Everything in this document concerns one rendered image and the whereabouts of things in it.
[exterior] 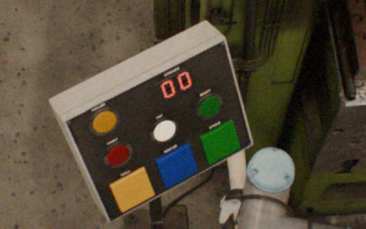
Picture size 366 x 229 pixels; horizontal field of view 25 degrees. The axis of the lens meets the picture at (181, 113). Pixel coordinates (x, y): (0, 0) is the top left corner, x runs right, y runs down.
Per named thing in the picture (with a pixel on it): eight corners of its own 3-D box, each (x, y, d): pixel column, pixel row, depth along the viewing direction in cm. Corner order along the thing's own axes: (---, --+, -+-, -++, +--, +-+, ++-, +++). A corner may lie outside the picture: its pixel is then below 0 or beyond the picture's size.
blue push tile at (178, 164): (198, 171, 165) (190, 144, 161) (166, 189, 164) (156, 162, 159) (194, 166, 167) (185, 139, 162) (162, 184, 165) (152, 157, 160)
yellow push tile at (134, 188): (155, 195, 163) (145, 168, 159) (122, 213, 162) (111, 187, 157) (152, 190, 165) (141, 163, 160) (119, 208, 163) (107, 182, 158)
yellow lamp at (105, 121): (118, 133, 151) (116, 124, 147) (93, 134, 151) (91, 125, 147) (117, 117, 152) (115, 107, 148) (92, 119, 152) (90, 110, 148)
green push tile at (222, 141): (241, 148, 167) (233, 121, 163) (209, 165, 166) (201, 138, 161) (237, 144, 169) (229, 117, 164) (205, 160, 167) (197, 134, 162)
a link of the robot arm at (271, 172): (243, 187, 131) (252, 138, 135) (239, 207, 141) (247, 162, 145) (291, 197, 131) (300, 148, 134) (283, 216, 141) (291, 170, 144)
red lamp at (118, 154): (131, 165, 156) (130, 157, 152) (106, 167, 156) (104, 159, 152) (130, 150, 157) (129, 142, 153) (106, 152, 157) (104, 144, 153)
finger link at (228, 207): (202, 221, 164) (230, 219, 156) (212, 194, 166) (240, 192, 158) (213, 227, 165) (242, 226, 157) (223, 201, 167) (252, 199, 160)
